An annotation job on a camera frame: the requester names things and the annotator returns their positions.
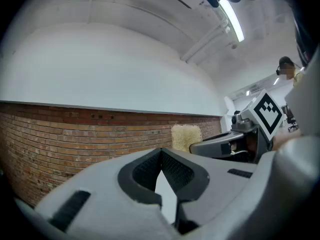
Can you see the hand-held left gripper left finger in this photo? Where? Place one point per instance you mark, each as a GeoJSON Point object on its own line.
{"type": "Point", "coordinates": [105, 184]}

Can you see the long ceiling light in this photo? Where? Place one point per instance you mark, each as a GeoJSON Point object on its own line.
{"type": "Point", "coordinates": [232, 19]}

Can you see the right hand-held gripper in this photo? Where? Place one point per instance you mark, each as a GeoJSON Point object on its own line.
{"type": "Point", "coordinates": [267, 114]}

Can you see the black office chair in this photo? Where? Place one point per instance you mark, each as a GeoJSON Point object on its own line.
{"type": "Point", "coordinates": [291, 120]}

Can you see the yellow sponge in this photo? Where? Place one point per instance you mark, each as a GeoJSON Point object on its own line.
{"type": "Point", "coordinates": [186, 137]}

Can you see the white ceiling pipe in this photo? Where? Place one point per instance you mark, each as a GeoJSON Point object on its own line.
{"type": "Point", "coordinates": [205, 44]}

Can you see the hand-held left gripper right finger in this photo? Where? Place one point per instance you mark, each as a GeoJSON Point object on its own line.
{"type": "Point", "coordinates": [220, 184]}

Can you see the person's right hand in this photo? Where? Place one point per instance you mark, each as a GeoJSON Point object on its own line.
{"type": "Point", "coordinates": [251, 145]}

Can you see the person's right forearm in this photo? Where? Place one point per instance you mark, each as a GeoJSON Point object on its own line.
{"type": "Point", "coordinates": [285, 139]}

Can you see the person's black shirt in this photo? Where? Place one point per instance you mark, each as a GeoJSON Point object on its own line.
{"type": "Point", "coordinates": [305, 41]}

